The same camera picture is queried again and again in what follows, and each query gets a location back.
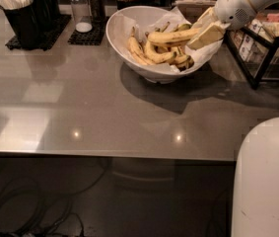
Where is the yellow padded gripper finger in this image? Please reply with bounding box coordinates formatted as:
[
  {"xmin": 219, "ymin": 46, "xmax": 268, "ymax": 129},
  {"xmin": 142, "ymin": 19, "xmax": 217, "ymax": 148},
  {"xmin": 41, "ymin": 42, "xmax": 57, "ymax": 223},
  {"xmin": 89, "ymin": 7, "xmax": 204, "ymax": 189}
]
[
  {"xmin": 192, "ymin": 7, "xmax": 217, "ymax": 29},
  {"xmin": 187, "ymin": 21, "xmax": 230, "ymax": 49}
]

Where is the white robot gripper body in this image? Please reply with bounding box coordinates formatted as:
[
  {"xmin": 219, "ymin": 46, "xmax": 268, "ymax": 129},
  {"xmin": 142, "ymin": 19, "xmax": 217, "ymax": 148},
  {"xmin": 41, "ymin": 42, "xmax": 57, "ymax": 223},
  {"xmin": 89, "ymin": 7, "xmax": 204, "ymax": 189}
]
[{"xmin": 214, "ymin": 0, "xmax": 257, "ymax": 30}]

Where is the large top yellow banana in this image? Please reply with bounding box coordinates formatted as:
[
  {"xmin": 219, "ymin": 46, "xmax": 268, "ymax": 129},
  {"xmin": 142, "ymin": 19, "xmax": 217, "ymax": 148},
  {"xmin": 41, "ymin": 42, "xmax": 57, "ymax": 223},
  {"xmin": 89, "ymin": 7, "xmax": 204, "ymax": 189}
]
[{"xmin": 147, "ymin": 29, "xmax": 199, "ymax": 45}]

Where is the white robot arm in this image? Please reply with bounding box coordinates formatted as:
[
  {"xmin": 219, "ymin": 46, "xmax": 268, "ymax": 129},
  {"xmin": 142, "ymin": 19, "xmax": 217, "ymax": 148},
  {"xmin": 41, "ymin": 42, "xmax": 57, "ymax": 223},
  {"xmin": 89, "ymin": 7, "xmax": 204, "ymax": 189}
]
[{"xmin": 187, "ymin": 0, "xmax": 279, "ymax": 237}]

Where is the greenish banana at back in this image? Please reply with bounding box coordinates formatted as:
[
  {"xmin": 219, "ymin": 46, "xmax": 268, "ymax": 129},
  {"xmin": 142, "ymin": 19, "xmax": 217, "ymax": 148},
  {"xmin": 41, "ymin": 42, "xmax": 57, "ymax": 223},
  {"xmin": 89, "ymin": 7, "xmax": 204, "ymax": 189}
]
[{"xmin": 172, "ymin": 23, "xmax": 192, "ymax": 32}]

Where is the white paper bowl liner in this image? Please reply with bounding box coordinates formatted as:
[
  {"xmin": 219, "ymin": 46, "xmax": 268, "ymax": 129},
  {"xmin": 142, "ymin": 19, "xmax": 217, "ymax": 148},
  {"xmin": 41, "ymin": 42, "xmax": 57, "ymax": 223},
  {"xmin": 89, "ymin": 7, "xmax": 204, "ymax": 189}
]
[{"xmin": 113, "ymin": 6, "xmax": 224, "ymax": 75}]

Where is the lower small yellow banana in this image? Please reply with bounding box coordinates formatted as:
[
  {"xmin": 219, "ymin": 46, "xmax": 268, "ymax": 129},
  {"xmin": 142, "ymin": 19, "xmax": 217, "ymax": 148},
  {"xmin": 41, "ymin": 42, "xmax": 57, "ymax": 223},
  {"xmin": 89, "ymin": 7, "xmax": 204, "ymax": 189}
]
[{"xmin": 171, "ymin": 47, "xmax": 194, "ymax": 71}]

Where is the white ceramic bowl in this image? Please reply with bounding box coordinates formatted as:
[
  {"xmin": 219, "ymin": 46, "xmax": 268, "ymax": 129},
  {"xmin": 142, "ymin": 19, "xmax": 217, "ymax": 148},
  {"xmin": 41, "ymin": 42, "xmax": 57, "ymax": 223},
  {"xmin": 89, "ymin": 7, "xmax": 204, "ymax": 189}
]
[{"xmin": 105, "ymin": 5, "xmax": 224, "ymax": 85}]

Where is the middle curved yellow banana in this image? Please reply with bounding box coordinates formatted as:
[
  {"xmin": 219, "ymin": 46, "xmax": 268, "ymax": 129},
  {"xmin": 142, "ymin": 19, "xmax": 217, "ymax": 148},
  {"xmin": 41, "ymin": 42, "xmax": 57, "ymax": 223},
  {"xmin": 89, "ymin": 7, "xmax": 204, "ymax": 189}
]
[{"xmin": 144, "ymin": 40, "xmax": 176, "ymax": 64}]

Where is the left yellow banana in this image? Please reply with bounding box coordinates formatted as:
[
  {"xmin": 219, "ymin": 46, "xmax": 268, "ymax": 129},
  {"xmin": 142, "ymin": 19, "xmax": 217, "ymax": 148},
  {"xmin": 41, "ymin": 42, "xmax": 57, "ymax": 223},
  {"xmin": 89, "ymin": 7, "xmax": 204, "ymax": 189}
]
[{"xmin": 127, "ymin": 27, "xmax": 154, "ymax": 65}]

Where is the dark pepper shaker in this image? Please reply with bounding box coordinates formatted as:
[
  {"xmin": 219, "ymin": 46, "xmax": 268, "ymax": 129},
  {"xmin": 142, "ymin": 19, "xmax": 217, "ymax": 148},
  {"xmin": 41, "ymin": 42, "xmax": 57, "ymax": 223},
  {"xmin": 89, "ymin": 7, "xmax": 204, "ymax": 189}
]
[{"xmin": 89, "ymin": 0, "xmax": 105, "ymax": 23}]

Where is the black rubber mat centre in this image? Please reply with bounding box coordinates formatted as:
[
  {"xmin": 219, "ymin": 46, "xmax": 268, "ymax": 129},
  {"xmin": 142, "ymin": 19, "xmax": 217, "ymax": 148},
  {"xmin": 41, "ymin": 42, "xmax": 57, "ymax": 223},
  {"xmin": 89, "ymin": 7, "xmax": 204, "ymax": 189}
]
[{"xmin": 68, "ymin": 17, "xmax": 106, "ymax": 45}]

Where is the black rubber mat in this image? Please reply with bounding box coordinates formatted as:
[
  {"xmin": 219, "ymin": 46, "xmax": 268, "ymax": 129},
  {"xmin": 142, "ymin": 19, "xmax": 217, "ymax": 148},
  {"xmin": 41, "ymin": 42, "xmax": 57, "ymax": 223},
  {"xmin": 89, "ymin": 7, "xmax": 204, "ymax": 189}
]
[
  {"xmin": 68, "ymin": 17, "xmax": 106, "ymax": 45},
  {"xmin": 6, "ymin": 14, "xmax": 71, "ymax": 50}
]

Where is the clear salt shaker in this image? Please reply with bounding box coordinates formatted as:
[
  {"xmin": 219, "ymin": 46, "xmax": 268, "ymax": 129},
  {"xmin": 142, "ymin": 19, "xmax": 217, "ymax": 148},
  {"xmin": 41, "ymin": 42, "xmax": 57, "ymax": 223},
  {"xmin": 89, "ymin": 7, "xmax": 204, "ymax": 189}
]
[{"xmin": 70, "ymin": 0, "xmax": 93, "ymax": 34}]

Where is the rear black utensil cup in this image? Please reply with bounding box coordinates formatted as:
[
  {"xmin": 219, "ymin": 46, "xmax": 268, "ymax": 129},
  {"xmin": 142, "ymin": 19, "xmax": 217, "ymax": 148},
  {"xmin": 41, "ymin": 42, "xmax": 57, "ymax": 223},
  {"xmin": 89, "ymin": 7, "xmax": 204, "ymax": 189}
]
[{"xmin": 33, "ymin": 0, "xmax": 60, "ymax": 32}]

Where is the black utensil cup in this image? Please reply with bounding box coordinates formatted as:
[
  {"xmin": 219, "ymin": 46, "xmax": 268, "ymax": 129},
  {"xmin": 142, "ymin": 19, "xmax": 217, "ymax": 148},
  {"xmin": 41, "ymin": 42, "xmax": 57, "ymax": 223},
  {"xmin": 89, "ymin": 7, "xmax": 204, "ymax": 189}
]
[
  {"xmin": 0, "ymin": 0, "xmax": 40, "ymax": 49},
  {"xmin": 33, "ymin": 0, "xmax": 60, "ymax": 32}
]

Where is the front black utensil cup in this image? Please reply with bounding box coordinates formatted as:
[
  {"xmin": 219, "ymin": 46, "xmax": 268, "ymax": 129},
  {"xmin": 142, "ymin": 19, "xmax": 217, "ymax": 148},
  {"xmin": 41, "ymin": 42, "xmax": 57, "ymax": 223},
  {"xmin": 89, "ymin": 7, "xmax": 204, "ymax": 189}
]
[{"xmin": 0, "ymin": 0, "xmax": 40, "ymax": 49}]

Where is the black rubber mat left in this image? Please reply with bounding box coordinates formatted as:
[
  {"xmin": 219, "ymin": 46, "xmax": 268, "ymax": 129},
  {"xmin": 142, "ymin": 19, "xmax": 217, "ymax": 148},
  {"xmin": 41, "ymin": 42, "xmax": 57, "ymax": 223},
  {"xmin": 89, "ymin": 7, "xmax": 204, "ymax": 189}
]
[{"xmin": 6, "ymin": 14, "xmax": 71, "ymax": 50}]

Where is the black wire condiment rack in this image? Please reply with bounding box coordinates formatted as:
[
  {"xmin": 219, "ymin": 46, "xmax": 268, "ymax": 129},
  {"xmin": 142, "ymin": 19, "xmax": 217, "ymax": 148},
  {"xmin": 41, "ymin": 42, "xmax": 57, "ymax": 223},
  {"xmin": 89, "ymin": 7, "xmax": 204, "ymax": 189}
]
[{"xmin": 225, "ymin": 2, "xmax": 279, "ymax": 91}]

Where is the black floor cables left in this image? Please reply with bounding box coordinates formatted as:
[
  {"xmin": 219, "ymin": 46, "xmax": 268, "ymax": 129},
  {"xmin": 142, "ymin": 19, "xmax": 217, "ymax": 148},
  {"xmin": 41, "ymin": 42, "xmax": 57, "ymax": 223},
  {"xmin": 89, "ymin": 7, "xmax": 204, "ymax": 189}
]
[{"xmin": 0, "ymin": 156, "xmax": 113, "ymax": 237}]

